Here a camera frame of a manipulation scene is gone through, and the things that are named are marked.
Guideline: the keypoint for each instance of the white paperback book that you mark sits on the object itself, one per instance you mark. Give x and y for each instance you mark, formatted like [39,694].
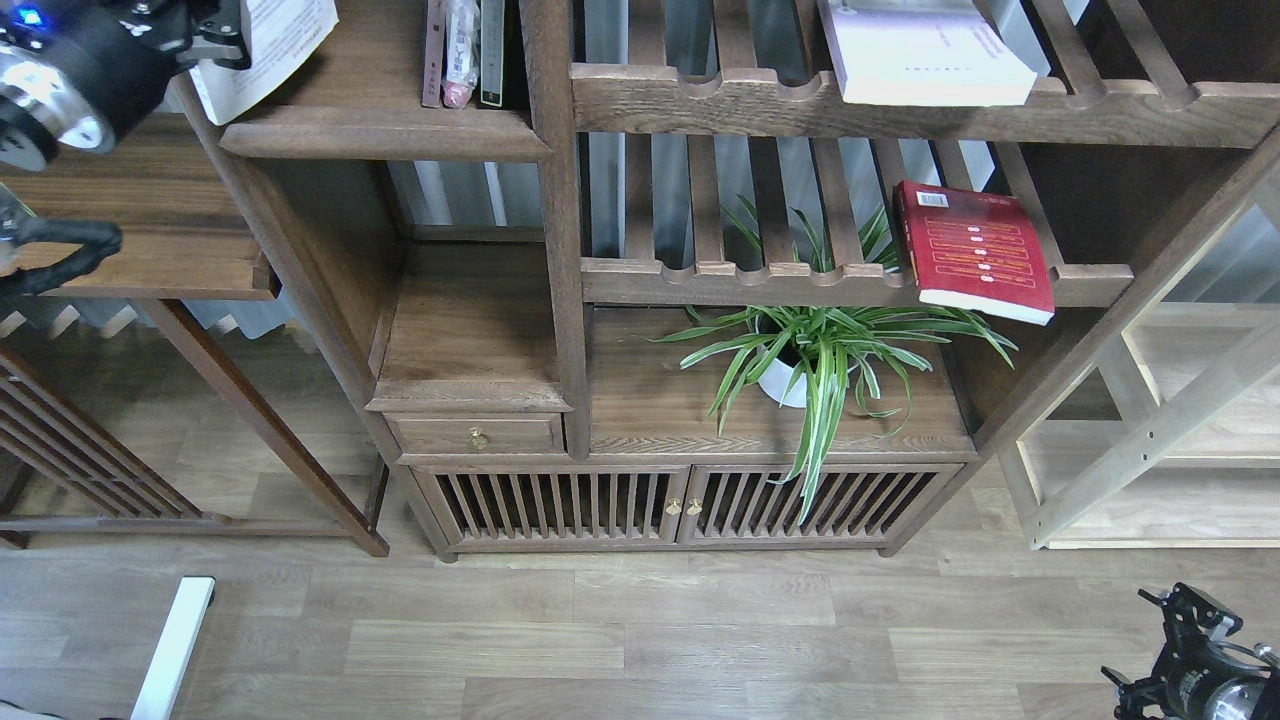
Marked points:
[939,54]

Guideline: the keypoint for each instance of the dark wooden bookshelf cabinet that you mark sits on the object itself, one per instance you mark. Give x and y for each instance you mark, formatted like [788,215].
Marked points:
[667,153]

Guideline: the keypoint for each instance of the slatted cabinet door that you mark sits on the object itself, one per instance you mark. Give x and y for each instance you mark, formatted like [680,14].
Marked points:
[556,508]
[855,505]

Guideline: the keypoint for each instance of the white pink upright book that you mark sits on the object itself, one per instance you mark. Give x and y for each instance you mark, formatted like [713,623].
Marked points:
[461,53]

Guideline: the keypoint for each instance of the red hardcover book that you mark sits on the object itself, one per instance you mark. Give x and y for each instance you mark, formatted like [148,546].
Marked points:
[973,250]

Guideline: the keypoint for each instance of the yellow green cover book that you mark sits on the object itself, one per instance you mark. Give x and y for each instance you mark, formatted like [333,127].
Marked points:
[280,36]

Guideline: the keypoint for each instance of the right slatted cabinet door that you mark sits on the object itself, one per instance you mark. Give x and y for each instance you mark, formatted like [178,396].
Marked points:
[855,505]

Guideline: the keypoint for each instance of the dark wooden side table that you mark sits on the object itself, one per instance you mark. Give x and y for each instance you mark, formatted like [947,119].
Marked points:
[184,239]

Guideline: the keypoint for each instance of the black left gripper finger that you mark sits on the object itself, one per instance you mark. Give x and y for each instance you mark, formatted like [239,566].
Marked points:
[217,34]

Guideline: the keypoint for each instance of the white metal leg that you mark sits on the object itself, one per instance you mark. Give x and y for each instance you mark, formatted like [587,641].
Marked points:
[161,687]

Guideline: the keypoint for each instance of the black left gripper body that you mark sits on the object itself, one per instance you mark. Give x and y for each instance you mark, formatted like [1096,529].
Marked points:
[84,73]

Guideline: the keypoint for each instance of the white plant pot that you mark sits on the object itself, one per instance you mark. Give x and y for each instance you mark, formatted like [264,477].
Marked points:
[789,364]

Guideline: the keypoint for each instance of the brown spine upright book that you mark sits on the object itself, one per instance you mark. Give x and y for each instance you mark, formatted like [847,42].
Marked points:
[433,59]

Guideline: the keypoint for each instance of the light wooden shelf unit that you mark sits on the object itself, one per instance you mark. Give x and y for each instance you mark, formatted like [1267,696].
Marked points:
[1170,440]

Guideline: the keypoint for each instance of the left slatted cabinet door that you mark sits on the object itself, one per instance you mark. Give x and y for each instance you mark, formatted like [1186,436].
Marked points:
[556,508]

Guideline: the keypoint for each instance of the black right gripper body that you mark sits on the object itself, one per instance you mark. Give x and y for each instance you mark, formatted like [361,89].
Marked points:
[1219,680]

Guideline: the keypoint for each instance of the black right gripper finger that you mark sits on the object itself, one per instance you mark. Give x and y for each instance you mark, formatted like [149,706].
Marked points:
[1195,625]
[1134,697]

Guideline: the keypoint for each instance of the green spider plant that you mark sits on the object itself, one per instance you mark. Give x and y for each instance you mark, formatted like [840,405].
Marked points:
[831,353]

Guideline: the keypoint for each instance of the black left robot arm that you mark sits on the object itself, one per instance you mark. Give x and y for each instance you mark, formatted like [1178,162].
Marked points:
[93,241]

